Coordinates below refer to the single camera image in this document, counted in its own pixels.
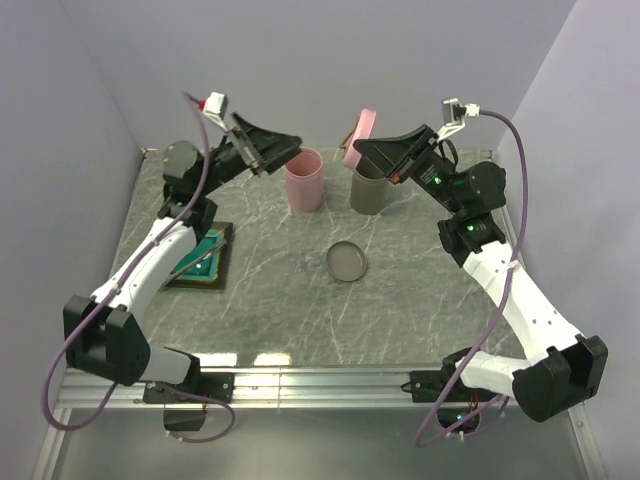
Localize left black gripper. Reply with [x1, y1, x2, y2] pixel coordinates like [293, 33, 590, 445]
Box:
[197, 112, 303, 197]

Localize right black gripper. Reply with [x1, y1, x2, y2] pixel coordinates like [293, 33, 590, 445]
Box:
[354, 125, 466, 216]

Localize pink round lid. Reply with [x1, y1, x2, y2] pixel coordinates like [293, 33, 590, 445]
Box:
[339, 109, 377, 169]

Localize grey round lid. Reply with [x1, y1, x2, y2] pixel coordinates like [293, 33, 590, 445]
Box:
[325, 240, 368, 282]

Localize metal tongs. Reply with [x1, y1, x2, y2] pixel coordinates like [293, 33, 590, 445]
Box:
[171, 239, 227, 277]

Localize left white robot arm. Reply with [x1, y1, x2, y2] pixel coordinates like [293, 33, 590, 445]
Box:
[63, 114, 302, 402]

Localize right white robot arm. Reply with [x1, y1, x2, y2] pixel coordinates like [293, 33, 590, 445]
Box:
[353, 126, 608, 422]

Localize pink cylindrical container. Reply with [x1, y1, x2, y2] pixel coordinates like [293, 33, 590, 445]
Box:
[284, 148, 323, 212]

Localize grey cylindrical container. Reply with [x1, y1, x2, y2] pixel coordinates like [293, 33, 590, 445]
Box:
[350, 163, 388, 215]

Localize black teal square plate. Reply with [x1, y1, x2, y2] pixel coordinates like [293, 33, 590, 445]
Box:
[162, 222, 234, 290]

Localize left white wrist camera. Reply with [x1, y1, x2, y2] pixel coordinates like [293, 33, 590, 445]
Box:
[199, 92, 229, 133]

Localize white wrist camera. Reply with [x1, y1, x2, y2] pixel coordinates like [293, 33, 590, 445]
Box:
[199, 92, 229, 133]
[436, 98, 480, 142]

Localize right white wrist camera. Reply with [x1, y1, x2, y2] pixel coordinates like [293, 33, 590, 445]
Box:
[436, 98, 480, 142]

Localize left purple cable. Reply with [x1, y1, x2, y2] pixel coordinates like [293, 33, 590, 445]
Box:
[39, 90, 237, 444]

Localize purple cable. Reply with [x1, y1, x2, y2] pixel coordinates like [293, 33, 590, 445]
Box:
[414, 109, 527, 449]
[39, 90, 237, 444]

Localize aluminium mounting rail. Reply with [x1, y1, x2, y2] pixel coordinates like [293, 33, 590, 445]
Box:
[54, 364, 440, 410]

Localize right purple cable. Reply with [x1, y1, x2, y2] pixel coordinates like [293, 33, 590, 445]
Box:
[414, 109, 527, 449]

